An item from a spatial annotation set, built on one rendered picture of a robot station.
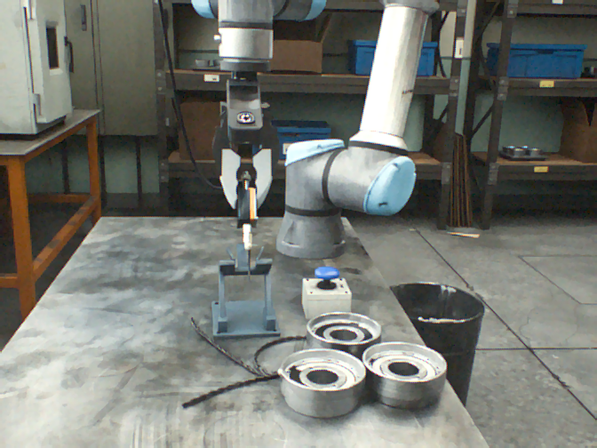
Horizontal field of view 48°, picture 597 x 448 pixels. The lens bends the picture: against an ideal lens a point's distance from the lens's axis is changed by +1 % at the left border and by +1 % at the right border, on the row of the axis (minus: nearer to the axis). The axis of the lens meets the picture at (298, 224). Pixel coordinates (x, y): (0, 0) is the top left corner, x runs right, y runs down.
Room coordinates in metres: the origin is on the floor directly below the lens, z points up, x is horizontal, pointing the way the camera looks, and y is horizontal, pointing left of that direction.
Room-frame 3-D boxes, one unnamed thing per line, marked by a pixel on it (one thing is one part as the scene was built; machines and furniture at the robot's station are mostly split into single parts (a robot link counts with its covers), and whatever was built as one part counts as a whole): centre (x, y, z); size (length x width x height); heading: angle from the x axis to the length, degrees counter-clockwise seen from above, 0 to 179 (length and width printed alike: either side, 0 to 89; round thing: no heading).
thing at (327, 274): (1.00, -0.05, 0.85); 0.04 x 0.04 x 0.05
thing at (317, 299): (1.01, -0.05, 0.82); 0.08 x 0.07 x 0.05; 6
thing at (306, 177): (1.34, -0.04, 0.97); 0.13 x 0.12 x 0.14; 53
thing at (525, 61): (4.64, -1.55, 1.11); 0.52 x 0.38 x 0.22; 96
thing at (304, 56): (4.45, 0.09, 1.19); 0.52 x 0.42 x 0.38; 96
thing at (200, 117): (4.39, 0.61, 0.64); 0.49 x 0.40 x 0.37; 101
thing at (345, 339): (0.86, -0.07, 0.82); 0.10 x 0.10 x 0.04
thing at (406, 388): (0.76, -0.14, 0.82); 0.10 x 0.10 x 0.04
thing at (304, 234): (1.34, -0.03, 0.85); 0.15 x 0.15 x 0.10
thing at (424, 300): (1.99, -0.43, 0.21); 0.34 x 0.34 x 0.43
